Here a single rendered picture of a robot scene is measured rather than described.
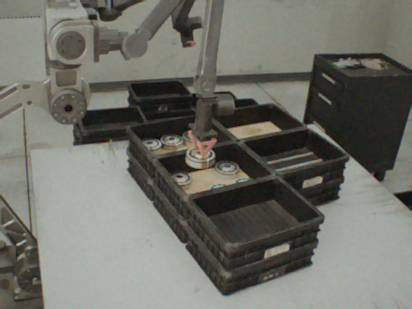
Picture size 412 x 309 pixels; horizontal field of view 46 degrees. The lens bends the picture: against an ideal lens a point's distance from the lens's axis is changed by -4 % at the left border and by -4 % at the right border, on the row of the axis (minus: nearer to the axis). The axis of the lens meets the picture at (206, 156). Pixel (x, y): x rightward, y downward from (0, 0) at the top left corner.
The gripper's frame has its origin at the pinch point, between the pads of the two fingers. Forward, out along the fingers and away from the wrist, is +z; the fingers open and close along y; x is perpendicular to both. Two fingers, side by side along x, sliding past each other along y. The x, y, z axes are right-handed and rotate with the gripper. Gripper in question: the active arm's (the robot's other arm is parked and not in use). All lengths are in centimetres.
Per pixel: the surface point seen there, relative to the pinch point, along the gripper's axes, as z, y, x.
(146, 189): 32.5, 28.5, 8.4
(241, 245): 12.2, -38.3, 4.5
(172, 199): 21.6, 3.7, 8.1
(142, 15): 34, 301, -98
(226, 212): 22.3, -10.0, -7.9
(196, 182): 22.5, 12.8, -6.7
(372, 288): 34, -57, -44
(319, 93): 40, 107, -154
